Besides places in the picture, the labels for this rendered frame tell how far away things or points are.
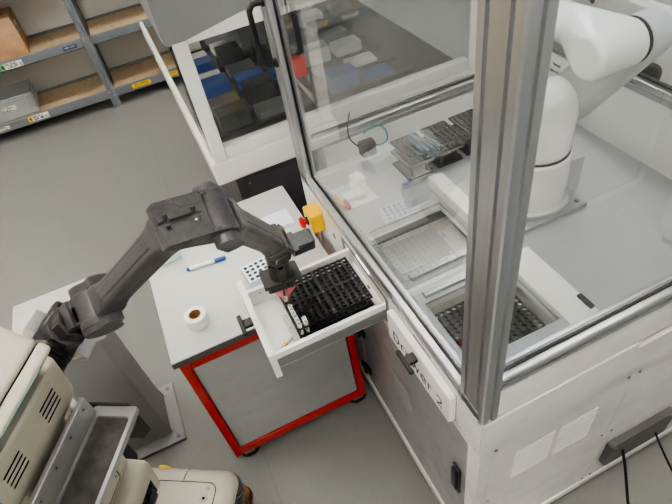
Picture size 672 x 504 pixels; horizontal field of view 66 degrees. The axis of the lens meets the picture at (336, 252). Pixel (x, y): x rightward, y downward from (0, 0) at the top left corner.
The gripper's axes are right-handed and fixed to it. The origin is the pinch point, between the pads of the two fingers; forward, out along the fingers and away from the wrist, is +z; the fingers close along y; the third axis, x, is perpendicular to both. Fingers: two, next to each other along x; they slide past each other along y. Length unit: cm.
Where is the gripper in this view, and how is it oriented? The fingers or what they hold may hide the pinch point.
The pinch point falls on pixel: (284, 296)
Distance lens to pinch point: 143.8
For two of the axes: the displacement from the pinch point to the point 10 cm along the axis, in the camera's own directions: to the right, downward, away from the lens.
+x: 3.8, 6.5, -6.6
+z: 0.6, 6.9, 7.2
